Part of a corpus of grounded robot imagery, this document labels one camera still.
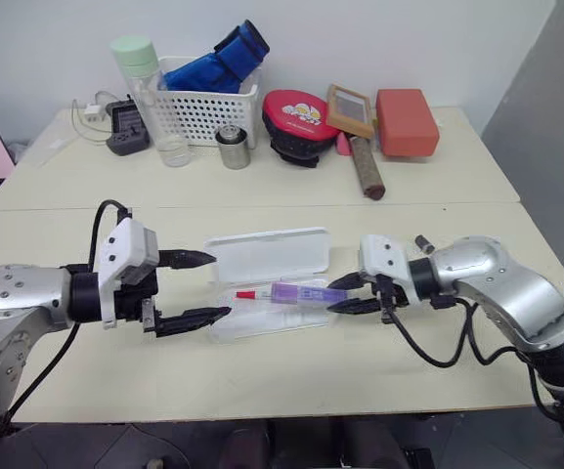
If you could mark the red black round case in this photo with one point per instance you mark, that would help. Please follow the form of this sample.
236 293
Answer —
298 122

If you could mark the white perforated plastic basket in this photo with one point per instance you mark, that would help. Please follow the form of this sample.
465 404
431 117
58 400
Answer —
208 110

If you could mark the small clear glass cup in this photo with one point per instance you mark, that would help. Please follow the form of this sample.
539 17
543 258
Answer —
173 154

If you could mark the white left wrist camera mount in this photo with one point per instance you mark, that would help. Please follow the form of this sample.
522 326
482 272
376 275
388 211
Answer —
125 244

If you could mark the small black cylinder cap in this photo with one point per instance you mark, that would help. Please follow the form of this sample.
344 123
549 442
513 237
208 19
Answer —
424 243

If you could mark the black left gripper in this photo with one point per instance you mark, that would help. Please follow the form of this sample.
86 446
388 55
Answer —
135 303

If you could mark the brown cylindrical roll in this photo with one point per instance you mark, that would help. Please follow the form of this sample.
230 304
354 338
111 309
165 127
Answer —
367 168

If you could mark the purple marker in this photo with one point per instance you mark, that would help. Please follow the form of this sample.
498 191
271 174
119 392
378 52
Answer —
296 293

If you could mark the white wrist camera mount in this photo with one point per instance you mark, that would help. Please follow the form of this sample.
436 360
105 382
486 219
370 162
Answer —
384 256
125 244

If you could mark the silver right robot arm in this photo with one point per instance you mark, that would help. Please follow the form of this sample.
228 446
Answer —
482 264

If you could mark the grey electronic device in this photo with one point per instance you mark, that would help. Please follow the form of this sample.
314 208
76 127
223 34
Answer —
126 129

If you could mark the silver metal can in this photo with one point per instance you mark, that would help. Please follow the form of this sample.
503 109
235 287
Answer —
232 149

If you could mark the small pink object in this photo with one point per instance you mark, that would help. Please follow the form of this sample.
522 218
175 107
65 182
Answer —
344 145

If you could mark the wooden framed board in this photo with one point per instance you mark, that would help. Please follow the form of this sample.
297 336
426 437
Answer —
350 110

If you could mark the clear bottle with green lid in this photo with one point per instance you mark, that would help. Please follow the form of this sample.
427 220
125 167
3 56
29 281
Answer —
137 68

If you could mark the blue fabric roll bag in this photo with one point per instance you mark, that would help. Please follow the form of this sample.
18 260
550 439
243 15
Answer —
203 73

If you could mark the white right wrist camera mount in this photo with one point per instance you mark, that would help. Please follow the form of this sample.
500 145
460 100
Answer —
384 256

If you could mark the white plug charger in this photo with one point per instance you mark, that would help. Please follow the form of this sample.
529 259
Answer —
94 115

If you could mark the orange red rectangular box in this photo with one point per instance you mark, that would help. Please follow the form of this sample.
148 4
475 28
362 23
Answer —
406 124

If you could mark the clear white plastic pencil case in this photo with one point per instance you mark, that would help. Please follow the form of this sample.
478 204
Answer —
272 256

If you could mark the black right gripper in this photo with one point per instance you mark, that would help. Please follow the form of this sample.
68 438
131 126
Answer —
389 293

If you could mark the red capped marker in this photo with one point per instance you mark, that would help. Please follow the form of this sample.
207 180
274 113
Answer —
246 294

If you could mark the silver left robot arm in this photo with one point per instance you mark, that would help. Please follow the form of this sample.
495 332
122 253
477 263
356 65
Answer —
17 288

